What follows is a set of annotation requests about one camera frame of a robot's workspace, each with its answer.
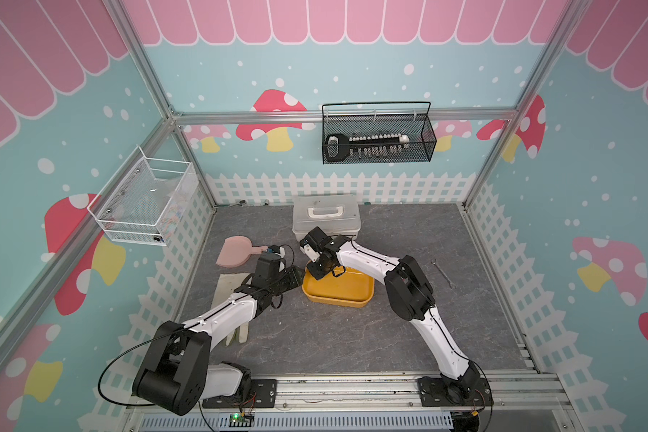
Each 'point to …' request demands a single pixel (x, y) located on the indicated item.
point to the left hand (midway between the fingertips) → (302, 277)
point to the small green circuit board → (238, 420)
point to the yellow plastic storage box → (351, 289)
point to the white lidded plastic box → (337, 214)
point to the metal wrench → (435, 262)
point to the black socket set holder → (339, 147)
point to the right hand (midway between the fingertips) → (316, 270)
